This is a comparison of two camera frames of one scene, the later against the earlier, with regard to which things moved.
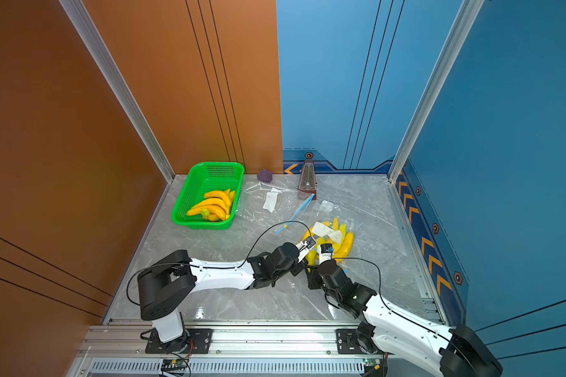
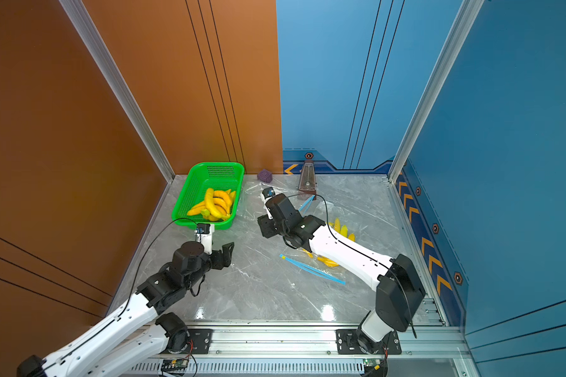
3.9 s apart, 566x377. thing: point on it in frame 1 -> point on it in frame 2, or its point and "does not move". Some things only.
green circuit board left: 174,362 does not move
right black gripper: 313,272 -> 263,224
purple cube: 265,176 does not move
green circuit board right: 373,362 does not move
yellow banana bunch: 216,206 does not move
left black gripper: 302,265 -> 226,256
